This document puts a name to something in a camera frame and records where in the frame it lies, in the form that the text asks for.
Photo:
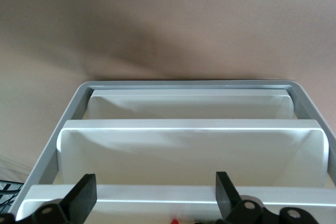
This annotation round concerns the white cabinet drawer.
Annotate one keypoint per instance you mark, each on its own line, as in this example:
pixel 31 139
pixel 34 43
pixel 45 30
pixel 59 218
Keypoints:
pixel 157 195
pixel 183 155
pixel 183 103

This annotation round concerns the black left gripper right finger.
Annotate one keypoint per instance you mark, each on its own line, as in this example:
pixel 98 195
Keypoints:
pixel 225 195

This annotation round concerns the red mushroom push button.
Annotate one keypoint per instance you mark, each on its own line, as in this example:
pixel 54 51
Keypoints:
pixel 175 221

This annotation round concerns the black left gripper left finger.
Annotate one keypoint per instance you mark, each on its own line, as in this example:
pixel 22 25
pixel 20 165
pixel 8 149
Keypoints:
pixel 78 200

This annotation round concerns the white drawer cabinet housing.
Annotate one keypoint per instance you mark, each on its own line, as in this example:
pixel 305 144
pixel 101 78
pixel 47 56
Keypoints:
pixel 74 108

